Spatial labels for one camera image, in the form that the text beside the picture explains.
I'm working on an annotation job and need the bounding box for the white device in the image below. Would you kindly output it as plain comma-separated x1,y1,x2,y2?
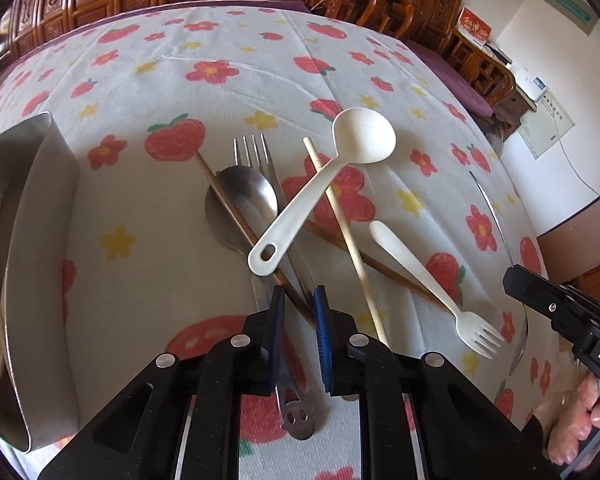
517,75,552,102

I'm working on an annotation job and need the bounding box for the white plastic fork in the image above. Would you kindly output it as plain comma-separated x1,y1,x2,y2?
369,220,506,360

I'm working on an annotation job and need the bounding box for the flower print tablecloth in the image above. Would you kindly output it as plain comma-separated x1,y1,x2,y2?
0,2,556,480

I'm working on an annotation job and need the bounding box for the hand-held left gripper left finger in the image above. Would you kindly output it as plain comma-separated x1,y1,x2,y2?
37,285,287,480

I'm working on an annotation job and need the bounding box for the slim metal spoon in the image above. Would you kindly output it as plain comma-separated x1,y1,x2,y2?
469,170,530,378

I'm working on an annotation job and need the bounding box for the person's right hand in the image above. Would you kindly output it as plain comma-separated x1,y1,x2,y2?
532,372,600,467

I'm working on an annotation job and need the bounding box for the grey utensil container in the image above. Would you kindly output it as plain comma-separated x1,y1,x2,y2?
0,111,81,453

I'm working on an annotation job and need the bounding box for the white wall chart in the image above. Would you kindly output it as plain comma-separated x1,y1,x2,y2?
517,88,576,161

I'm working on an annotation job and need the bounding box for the dark wooden chopstick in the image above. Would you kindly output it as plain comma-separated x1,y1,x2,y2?
193,151,317,329
304,221,449,312

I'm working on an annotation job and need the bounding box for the white cable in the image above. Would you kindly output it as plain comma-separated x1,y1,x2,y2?
559,137,600,196

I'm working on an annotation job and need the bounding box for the wooden armchair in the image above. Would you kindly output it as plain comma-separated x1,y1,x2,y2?
449,29,517,107

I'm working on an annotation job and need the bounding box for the white ladle spoon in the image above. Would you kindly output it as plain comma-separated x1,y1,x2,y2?
247,107,397,277

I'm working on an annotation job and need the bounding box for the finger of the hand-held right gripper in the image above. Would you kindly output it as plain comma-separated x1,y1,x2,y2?
503,265,589,334

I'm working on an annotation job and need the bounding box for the metal fork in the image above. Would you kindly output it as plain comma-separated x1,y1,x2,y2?
232,134,317,441

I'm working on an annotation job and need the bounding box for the green wall sign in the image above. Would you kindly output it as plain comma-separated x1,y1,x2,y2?
540,0,599,37

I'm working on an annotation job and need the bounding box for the brown cabinet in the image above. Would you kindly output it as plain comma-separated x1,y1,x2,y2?
536,195,600,311

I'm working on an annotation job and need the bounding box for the red box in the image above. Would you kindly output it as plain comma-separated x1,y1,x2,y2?
459,7,494,44

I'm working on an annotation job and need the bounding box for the large metal spoon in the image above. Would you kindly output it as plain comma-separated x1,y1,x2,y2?
205,166,279,254

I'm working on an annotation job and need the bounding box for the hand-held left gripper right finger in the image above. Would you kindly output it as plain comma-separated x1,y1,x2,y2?
312,285,551,480

